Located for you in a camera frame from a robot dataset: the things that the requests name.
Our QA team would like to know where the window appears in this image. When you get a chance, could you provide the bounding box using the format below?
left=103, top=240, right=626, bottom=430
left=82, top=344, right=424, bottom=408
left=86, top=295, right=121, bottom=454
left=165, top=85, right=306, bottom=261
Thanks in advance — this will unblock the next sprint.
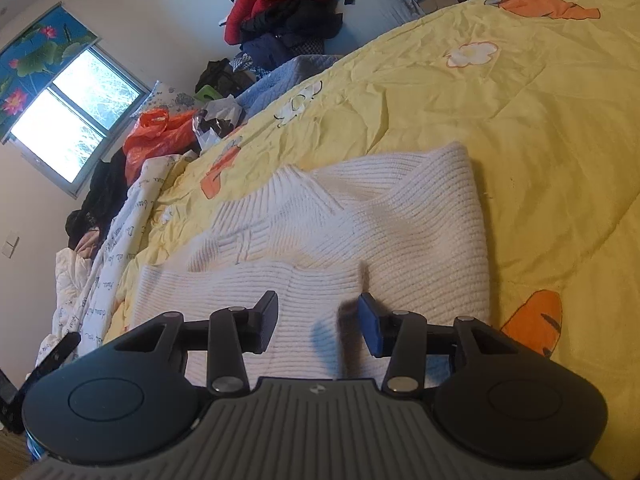
left=7, top=45, right=151, bottom=196

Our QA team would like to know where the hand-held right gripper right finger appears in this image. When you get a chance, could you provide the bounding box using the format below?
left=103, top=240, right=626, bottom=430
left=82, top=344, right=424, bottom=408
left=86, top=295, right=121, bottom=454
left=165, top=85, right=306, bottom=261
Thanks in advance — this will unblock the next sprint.
left=357, top=292, right=543, bottom=393

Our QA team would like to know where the black clothes pile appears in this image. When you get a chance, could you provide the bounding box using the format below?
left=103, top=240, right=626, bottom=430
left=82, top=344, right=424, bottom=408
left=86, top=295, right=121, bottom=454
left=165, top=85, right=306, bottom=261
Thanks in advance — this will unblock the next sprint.
left=64, top=152, right=132, bottom=253

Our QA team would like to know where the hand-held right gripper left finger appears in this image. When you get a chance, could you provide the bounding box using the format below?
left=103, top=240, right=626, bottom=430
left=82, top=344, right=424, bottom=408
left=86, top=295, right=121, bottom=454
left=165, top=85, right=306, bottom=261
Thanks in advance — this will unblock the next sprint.
left=102, top=291, right=279, bottom=393

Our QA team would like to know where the orange plastic bag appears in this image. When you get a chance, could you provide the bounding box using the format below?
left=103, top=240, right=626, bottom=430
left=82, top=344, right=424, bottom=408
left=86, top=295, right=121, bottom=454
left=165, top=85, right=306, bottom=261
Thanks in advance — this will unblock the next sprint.
left=122, top=107, right=201, bottom=186

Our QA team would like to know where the yellow carrot print quilt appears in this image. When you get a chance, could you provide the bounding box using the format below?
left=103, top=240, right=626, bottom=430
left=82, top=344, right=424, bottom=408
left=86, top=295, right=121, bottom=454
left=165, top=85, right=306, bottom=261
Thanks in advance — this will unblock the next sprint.
left=97, top=0, right=640, bottom=461

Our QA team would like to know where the lotus print roller blind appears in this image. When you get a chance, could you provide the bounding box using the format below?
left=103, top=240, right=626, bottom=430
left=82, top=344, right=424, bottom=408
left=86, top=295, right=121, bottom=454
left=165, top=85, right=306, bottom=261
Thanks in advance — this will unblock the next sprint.
left=0, top=2, right=98, bottom=143

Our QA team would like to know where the clear plastic bag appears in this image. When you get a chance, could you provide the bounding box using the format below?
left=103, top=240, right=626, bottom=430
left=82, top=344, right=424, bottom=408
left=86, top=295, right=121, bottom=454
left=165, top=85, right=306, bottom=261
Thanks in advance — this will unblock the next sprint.
left=192, top=97, right=247, bottom=153

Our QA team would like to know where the dark jacket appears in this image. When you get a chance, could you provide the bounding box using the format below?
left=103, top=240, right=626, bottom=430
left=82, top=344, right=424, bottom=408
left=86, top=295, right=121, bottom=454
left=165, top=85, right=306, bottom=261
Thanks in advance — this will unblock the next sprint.
left=240, top=0, right=346, bottom=56

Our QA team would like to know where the white patterned pillow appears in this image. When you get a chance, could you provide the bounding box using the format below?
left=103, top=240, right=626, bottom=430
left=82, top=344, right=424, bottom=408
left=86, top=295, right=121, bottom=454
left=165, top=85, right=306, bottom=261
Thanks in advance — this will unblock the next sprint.
left=35, top=152, right=191, bottom=368

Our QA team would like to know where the light blue blanket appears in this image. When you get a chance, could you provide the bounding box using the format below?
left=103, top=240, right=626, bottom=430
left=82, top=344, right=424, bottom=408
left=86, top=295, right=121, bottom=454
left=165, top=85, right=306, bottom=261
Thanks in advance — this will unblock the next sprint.
left=235, top=54, right=346, bottom=111

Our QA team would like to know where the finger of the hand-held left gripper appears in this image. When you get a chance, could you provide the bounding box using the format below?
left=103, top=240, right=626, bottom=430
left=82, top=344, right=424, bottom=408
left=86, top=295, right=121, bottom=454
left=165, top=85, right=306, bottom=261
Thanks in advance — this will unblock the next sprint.
left=17, top=332, right=82, bottom=396

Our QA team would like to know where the white knit sweater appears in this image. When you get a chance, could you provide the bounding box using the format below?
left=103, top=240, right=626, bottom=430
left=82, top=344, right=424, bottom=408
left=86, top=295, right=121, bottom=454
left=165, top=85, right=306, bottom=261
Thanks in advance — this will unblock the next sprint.
left=127, top=141, right=492, bottom=381

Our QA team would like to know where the red jacket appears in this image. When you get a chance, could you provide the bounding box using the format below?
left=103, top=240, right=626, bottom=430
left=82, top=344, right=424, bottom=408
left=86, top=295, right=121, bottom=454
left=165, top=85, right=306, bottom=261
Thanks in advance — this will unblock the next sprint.
left=223, top=0, right=343, bottom=45

